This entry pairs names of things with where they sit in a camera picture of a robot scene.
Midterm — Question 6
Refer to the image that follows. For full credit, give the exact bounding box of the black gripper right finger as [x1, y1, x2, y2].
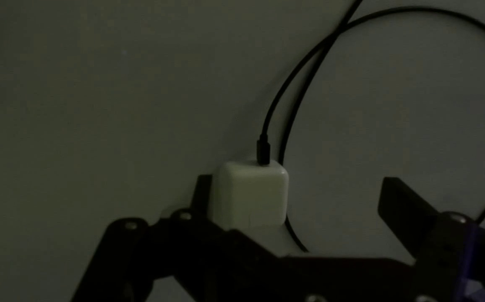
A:
[377, 177, 485, 302]

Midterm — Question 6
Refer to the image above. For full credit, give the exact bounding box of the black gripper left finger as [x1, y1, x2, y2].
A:
[72, 173, 280, 302]

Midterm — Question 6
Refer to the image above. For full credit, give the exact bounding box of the large white charger adapter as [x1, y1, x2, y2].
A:
[209, 158, 292, 230]

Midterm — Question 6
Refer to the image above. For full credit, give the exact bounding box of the long black charging cable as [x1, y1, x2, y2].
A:
[255, 0, 485, 256]

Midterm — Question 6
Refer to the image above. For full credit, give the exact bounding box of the large white table board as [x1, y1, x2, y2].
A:
[0, 0, 485, 302]

